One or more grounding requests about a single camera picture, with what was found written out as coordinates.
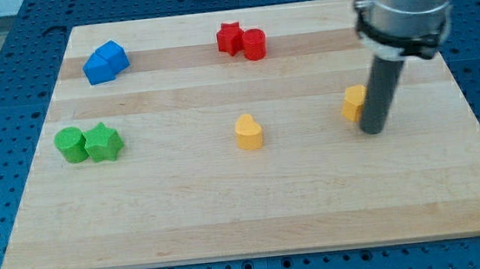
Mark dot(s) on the yellow hexagon block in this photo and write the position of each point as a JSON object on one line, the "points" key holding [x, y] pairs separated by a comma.
{"points": [[353, 102]]}

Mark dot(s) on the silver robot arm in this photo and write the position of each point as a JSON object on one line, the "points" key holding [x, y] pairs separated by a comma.
{"points": [[412, 5]]}

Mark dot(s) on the yellow heart block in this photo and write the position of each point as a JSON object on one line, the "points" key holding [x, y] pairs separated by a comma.
{"points": [[248, 133]]}

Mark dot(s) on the wooden board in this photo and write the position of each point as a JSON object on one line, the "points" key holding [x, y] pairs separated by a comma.
{"points": [[182, 192]]}

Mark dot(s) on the red cylinder block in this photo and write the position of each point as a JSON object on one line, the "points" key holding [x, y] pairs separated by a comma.
{"points": [[254, 43]]}

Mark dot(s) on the red star block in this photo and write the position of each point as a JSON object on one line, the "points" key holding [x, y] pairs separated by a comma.
{"points": [[229, 38]]}

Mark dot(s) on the green star block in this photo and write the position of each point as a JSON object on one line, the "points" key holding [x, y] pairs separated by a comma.
{"points": [[102, 143]]}

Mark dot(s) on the blue cube block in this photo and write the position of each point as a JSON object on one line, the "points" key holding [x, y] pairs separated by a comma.
{"points": [[115, 55]]}

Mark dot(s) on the blue pentagon block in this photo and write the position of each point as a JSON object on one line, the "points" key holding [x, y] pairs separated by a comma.
{"points": [[97, 70]]}

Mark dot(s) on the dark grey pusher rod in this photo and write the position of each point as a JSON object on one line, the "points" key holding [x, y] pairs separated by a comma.
{"points": [[382, 84]]}

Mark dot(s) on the green cylinder block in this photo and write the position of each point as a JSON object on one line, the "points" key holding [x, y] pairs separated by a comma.
{"points": [[70, 142]]}

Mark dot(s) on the black cable clamp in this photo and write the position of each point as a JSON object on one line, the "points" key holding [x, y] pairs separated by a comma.
{"points": [[394, 34]]}

